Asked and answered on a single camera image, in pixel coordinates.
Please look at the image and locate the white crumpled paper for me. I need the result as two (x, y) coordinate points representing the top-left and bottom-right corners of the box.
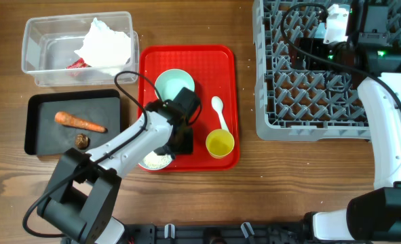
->
(74, 18), (132, 76)

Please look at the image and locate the clear plastic bin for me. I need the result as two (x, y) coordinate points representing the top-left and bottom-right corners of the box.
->
(21, 12), (140, 87)

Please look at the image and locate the black tray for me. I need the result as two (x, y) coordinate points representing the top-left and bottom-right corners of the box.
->
(24, 89), (122, 156)

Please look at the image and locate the white plastic spoon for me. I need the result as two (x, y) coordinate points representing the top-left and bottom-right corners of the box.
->
(211, 96), (229, 131)

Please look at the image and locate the blue bowl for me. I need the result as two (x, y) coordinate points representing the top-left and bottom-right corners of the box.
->
(137, 150), (174, 171)

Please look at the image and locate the orange carrot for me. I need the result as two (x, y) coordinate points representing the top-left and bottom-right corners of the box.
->
(54, 111), (107, 133)

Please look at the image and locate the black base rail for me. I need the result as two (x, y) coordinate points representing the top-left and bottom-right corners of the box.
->
(119, 222), (317, 244)

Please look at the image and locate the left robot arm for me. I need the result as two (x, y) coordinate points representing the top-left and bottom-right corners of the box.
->
(28, 100), (199, 243)

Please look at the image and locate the red plastic tray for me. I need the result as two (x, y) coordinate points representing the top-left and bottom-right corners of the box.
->
(139, 45), (240, 173)

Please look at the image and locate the red snack wrapper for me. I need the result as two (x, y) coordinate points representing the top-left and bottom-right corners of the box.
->
(67, 58), (90, 69)

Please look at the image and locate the white rice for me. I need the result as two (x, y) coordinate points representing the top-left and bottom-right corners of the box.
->
(141, 151), (172, 169)

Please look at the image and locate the grey dishwasher rack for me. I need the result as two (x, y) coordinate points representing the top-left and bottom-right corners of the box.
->
(252, 0), (401, 142)

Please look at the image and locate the green bowl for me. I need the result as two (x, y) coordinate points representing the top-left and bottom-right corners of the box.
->
(155, 68), (195, 100)

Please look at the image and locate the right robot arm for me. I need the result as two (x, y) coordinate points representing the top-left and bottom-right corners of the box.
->
(289, 41), (401, 242)

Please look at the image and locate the yellow cup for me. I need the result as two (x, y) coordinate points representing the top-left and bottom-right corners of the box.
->
(206, 129), (235, 159)

